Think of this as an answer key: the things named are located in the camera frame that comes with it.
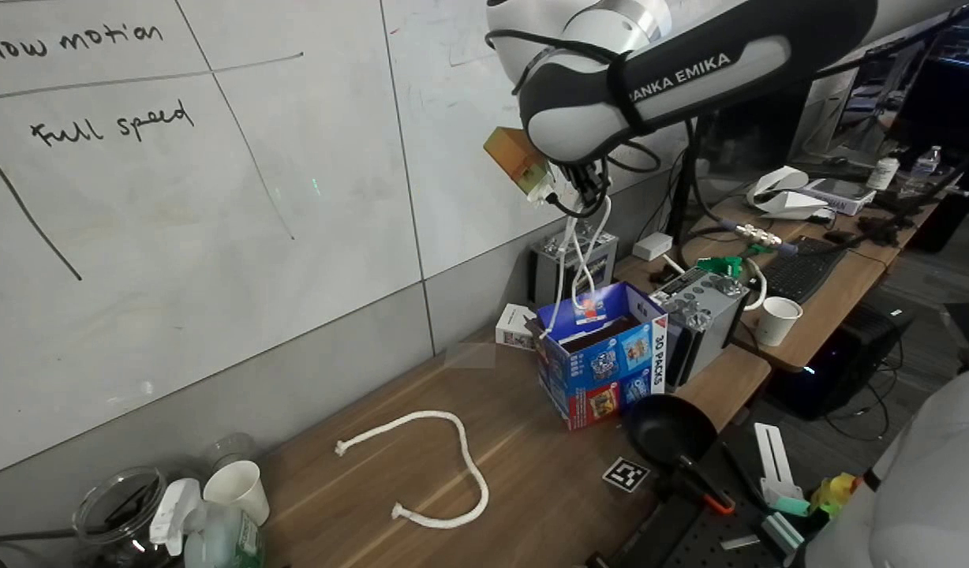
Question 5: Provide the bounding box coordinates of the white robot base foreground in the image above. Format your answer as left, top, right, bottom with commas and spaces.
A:
801, 370, 969, 568

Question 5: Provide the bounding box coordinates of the black frying pan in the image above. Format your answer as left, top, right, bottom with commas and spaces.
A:
621, 396, 735, 517

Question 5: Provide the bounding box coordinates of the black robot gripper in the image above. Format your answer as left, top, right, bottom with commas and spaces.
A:
527, 160, 608, 219

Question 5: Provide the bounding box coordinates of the white paper cup right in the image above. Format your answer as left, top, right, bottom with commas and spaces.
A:
755, 298, 804, 349

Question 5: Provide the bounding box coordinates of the blue snack pack box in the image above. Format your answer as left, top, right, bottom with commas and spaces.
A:
534, 285, 668, 431

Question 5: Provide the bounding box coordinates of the black white fiducial tag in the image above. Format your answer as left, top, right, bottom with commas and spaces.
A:
602, 458, 649, 495

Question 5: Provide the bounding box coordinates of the glass jar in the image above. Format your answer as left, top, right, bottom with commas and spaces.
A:
69, 471, 167, 568

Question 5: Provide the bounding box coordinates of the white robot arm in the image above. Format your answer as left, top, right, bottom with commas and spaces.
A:
481, 0, 969, 219

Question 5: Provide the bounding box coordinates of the grey metal appliance rear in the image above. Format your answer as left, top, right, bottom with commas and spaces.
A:
531, 233, 614, 303

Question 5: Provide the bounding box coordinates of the thin white rope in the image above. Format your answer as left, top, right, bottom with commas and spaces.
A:
536, 194, 617, 340

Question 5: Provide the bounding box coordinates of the thick white rope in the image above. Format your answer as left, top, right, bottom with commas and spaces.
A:
331, 407, 491, 533

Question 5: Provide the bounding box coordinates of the white paper cup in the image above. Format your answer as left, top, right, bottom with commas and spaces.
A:
200, 462, 267, 523
755, 298, 804, 349

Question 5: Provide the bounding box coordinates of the grey metal toaster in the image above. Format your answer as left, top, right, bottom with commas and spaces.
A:
652, 270, 748, 389

